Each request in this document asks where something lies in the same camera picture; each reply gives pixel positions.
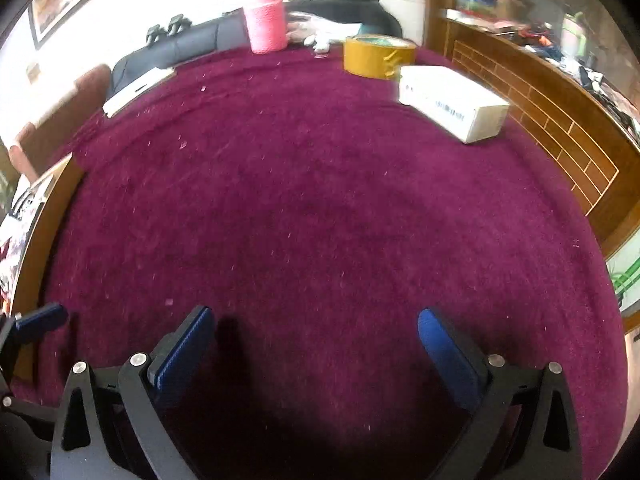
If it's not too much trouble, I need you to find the white green striped carton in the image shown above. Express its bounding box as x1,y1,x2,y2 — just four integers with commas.
606,247,640,311

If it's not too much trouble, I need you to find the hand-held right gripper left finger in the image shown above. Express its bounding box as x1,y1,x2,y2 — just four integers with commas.
50,305,217,480

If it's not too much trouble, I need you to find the blue printed box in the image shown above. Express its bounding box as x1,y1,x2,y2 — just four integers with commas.
452,0,498,18

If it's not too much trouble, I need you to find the shallow cardboard box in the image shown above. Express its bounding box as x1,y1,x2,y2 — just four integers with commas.
0,152,85,318

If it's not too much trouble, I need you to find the bottle in pink knitted sleeve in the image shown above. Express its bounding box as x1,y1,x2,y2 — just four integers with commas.
243,0,289,55

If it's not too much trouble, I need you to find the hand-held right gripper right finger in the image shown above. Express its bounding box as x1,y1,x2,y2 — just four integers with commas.
417,307,586,480

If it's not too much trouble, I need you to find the black leather sofa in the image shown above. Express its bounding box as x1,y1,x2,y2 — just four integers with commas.
111,10,251,96

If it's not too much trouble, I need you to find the white container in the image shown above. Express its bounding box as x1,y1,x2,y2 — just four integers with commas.
561,10,588,58

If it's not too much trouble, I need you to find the white work glove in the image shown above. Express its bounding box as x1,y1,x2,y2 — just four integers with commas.
287,19,362,54

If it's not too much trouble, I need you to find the white notebook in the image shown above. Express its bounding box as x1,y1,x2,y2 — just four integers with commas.
102,67,177,118

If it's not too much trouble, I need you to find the maroon velvet tablecloth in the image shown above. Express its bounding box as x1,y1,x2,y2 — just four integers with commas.
10,45,631,480

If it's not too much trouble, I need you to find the large white carton box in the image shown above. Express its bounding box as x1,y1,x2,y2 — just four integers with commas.
398,65,511,145

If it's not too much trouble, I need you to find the brown packing tape roll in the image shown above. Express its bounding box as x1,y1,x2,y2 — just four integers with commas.
343,34,417,81

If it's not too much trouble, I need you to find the wooden cabinet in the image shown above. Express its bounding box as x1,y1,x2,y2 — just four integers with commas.
425,0,640,261

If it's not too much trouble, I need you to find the brown armchair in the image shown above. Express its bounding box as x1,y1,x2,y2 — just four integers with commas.
10,64,112,181

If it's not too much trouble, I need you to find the black bag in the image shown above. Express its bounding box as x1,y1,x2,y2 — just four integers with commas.
287,0,403,38

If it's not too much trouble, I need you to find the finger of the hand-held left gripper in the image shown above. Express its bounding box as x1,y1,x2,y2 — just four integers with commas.
0,395,57,467
0,302,69,397

